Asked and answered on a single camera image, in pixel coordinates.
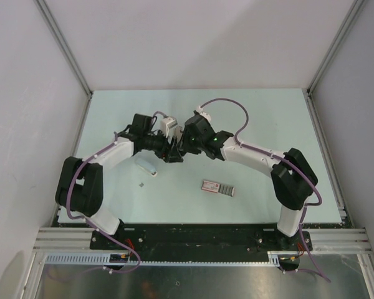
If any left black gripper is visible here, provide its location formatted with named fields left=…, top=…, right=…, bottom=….
left=143, top=128, right=183, bottom=163

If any light blue stapler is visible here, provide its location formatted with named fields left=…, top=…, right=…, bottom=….
left=135, top=158, right=158, bottom=177

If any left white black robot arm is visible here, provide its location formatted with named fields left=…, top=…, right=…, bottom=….
left=55, top=112, right=183, bottom=249

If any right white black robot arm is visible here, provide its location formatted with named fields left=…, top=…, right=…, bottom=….
left=178, top=114, right=318, bottom=250

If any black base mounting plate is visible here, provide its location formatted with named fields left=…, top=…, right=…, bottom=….
left=90, top=224, right=313, bottom=251

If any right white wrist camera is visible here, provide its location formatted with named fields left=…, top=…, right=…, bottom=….
left=194, top=105, right=211, bottom=122

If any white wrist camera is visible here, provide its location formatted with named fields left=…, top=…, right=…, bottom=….
left=194, top=105, right=211, bottom=122
left=160, top=116, right=178, bottom=138

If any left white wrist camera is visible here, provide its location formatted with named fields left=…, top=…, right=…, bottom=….
left=160, top=116, right=178, bottom=138

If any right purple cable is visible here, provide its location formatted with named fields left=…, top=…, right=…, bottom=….
left=196, top=98, right=331, bottom=283

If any purple cable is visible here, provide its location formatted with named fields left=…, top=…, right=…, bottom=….
left=46, top=111, right=143, bottom=278
left=196, top=98, right=331, bottom=283

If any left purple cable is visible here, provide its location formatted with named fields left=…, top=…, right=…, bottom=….
left=46, top=111, right=143, bottom=278

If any grey slotted cable duct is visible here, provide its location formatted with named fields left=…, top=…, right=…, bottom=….
left=44, top=251, right=281, bottom=267

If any aluminium front frame rail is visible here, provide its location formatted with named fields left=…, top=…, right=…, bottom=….
left=33, top=227, right=372, bottom=254

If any right aluminium side rail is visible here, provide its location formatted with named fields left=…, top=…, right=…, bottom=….
left=302, top=88, right=355, bottom=228

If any left aluminium corner post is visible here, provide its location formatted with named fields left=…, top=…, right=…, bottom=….
left=34, top=0, right=92, bottom=95

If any aluminium corner post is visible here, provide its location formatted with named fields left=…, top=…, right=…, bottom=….
left=307, top=0, right=368, bottom=95
left=34, top=0, right=92, bottom=95

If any right aluminium corner post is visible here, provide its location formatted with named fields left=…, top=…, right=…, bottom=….
left=307, top=0, right=368, bottom=95

